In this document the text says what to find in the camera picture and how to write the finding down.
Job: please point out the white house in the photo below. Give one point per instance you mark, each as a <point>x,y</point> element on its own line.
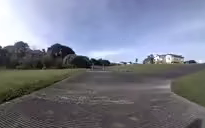
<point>168,59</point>

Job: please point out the pale bollard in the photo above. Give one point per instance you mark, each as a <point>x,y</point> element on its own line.
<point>103,67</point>
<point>92,67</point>

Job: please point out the dark grey asphalt path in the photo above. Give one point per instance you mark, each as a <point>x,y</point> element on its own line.
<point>103,96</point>

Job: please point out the grass slope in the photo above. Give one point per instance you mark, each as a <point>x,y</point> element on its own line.
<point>198,87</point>

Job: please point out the grass field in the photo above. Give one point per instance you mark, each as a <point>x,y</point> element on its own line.
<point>20,83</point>

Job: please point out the row of dark trees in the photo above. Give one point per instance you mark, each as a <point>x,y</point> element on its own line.
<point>40,58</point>

